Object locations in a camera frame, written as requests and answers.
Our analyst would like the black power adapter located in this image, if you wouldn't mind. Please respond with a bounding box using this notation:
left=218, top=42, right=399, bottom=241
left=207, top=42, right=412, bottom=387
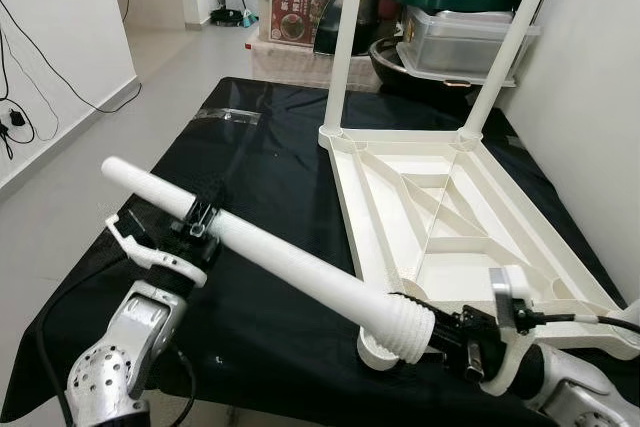
left=5, top=107, right=31, bottom=134

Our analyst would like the black tablecloth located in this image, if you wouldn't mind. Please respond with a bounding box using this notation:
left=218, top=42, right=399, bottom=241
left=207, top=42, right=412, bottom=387
left=20, top=75, right=640, bottom=424

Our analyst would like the white plastic table leg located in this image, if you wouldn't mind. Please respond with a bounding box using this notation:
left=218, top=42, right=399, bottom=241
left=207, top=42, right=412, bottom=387
left=100, top=155, right=439, bottom=368
left=324, top=0, right=367, bottom=140
left=458, top=0, right=561, bottom=145

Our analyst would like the white plastic children table top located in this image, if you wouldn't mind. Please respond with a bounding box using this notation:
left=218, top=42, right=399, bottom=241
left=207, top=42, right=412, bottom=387
left=318, top=123, right=640, bottom=374

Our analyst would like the long black wall cable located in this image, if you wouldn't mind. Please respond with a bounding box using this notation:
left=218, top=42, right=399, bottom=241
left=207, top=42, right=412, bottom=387
left=0, top=0, right=143, bottom=118

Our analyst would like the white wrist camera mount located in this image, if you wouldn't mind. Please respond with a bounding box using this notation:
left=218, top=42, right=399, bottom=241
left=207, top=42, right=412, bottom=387
left=478, top=265, right=548, bottom=395
left=104, top=211, right=209, bottom=290

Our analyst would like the clear tape strip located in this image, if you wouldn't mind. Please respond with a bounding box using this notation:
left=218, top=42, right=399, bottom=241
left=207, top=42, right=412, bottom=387
left=194, top=106, right=263, bottom=128

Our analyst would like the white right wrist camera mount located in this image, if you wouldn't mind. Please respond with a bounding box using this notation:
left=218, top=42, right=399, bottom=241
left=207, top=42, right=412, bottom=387
left=478, top=265, right=548, bottom=395

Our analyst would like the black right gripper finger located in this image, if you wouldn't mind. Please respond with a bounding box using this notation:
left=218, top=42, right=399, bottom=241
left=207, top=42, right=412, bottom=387
left=430, top=327, right=471, bottom=362
left=392, top=290, right=443, bottom=322

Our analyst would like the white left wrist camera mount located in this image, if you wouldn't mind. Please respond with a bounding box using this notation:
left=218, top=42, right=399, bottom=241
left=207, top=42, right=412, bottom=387
left=104, top=211, right=209, bottom=290

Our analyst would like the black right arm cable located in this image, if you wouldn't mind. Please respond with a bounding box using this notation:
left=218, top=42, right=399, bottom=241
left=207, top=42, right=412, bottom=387
left=518, top=311, right=640, bottom=336

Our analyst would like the clear plastic container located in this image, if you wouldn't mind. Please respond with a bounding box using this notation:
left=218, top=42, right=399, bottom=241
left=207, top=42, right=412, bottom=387
left=397, top=7, right=543, bottom=85

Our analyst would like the black wok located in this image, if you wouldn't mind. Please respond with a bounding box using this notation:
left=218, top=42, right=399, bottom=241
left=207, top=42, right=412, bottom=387
left=368, top=37, right=483, bottom=100

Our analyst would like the dark plastic bag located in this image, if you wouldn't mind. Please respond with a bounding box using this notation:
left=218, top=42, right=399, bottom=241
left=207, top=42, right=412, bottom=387
left=315, top=0, right=393, bottom=54

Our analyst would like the beige cloth covered bench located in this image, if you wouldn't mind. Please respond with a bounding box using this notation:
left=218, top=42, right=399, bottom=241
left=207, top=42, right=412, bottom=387
left=247, top=37, right=383, bottom=90

